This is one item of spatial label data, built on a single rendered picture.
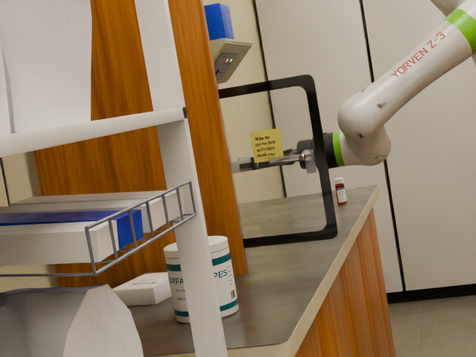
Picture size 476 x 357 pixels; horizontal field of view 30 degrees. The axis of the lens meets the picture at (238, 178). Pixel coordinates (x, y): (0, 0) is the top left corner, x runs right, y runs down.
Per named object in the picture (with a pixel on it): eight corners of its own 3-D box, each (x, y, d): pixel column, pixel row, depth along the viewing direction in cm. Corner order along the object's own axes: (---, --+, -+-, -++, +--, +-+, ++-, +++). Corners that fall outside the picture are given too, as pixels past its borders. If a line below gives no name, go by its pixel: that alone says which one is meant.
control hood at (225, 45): (186, 86, 219) (179, 45, 219) (219, 83, 251) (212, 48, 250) (231, 78, 217) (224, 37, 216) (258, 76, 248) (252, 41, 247)
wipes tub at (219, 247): (167, 326, 175) (154, 252, 174) (185, 309, 187) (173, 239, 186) (231, 320, 172) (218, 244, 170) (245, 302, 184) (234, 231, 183)
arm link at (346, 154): (396, 170, 227) (392, 133, 232) (388, 145, 217) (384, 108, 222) (342, 178, 231) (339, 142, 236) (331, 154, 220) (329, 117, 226)
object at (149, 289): (111, 307, 202) (108, 290, 201) (147, 289, 216) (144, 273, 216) (156, 304, 196) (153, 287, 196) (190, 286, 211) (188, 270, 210)
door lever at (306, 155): (275, 164, 215) (273, 154, 215) (313, 159, 212) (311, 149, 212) (268, 167, 210) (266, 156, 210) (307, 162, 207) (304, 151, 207)
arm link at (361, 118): (473, 65, 220) (443, 41, 226) (469, 37, 210) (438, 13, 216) (361, 157, 217) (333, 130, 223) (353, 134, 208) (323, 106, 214)
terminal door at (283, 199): (222, 250, 224) (195, 93, 221) (339, 238, 213) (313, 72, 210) (221, 251, 223) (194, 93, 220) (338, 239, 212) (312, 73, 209)
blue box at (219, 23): (187, 45, 222) (180, 9, 222) (197, 46, 232) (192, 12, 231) (225, 38, 220) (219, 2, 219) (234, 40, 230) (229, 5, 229)
